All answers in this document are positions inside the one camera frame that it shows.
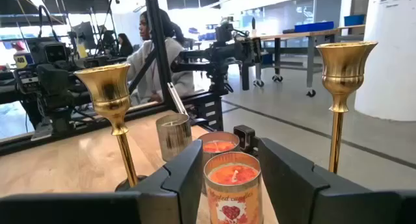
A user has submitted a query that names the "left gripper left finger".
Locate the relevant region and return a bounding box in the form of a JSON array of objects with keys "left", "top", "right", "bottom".
[{"left": 0, "top": 139, "right": 204, "bottom": 224}]

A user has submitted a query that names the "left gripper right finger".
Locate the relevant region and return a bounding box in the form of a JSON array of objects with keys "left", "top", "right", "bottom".
[{"left": 258, "top": 138, "right": 416, "bottom": 224}]

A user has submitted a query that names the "silver ribbed candle tin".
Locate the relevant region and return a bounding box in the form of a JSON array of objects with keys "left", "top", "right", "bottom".
[{"left": 155, "top": 113, "right": 193, "bottom": 162}]

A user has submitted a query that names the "gold candlestick holder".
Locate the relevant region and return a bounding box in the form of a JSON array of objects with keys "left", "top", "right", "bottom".
[
  {"left": 73, "top": 63, "right": 148, "bottom": 192},
  {"left": 315, "top": 41, "right": 378, "bottom": 175}
]

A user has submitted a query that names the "person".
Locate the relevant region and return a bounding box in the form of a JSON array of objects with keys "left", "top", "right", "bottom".
[
  {"left": 116, "top": 32, "right": 135, "bottom": 58},
  {"left": 125, "top": 8, "right": 196, "bottom": 105}
]

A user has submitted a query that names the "wooden worktable on wheels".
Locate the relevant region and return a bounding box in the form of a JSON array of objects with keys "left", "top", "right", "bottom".
[{"left": 256, "top": 24, "right": 367, "bottom": 98}]

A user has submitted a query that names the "long blue plastic bin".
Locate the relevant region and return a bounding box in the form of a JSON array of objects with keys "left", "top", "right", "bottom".
[{"left": 294, "top": 21, "right": 335, "bottom": 33}]

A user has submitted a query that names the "small blue plastic bin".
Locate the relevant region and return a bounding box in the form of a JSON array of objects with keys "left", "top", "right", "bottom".
[{"left": 343, "top": 14, "right": 365, "bottom": 27}]

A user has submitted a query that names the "small black table camera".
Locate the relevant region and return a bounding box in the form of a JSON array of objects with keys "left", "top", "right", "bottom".
[{"left": 233, "top": 124, "right": 256, "bottom": 153}]

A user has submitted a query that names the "black aluminium table frame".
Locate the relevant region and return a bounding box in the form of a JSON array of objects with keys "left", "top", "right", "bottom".
[{"left": 0, "top": 0, "right": 228, "bottom": 157}]

